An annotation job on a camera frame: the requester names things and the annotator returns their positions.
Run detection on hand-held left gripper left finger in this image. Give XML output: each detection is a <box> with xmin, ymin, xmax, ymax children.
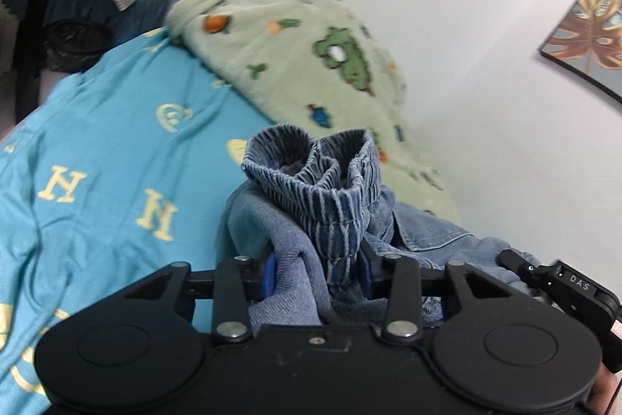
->
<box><xmin>117</xmin><ymin>252</ymin><xmax>278</xmax><ymax>344</ymax></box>

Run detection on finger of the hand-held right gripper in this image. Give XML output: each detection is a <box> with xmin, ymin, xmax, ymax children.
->
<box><xmin>496</xmin><ymin>249</ymin><xmax>541</xmax><ymax>288</ymax></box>

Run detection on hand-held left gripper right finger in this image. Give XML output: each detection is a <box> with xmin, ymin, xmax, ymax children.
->
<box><xmin>357</xmin><ymin>242</ymin><xmax>530</xmax><ymax>343</ymax></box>

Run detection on blue denim jeans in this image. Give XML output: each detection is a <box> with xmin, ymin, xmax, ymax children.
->
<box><xmin>221</xmin><ymin>126</ymin><xmax>555</xmax><ymax>329</ymax></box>

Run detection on person's right hand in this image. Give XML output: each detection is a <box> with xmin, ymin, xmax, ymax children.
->
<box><xmin>587</xmin><ymin>364</ymin><xmax>622</xmax><ymax>415</ymax></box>

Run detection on teal bedsheet with yellow print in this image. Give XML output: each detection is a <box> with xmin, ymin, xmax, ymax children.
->
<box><xmin>0</xmin><ymin>26</ymin><xmax>292</xmax><ymax>415</ymax></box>

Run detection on green cartoon print fleece blanket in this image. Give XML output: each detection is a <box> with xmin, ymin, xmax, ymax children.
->
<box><xmin>165</xmin><ymin>0</ymin><xmax>462</xmax><ymax>226</ymax></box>

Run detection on black waste bin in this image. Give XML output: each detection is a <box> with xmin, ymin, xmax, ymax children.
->
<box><xmin>45</xmin><ymin>19</ymin><xmax>115</xmax><ymax>74</ymax></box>

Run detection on framed leaf wall picture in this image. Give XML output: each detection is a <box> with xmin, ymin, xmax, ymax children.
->
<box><xmin>537</xmin><ymin>0</ymin><xmax>622</xmax><ymax>105</ymax></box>

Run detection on black strap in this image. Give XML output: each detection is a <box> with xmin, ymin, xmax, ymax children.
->
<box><xmin>14</xmin><ymin>0</ymin><xmax>92</xmax><ymax>125</ymax></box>

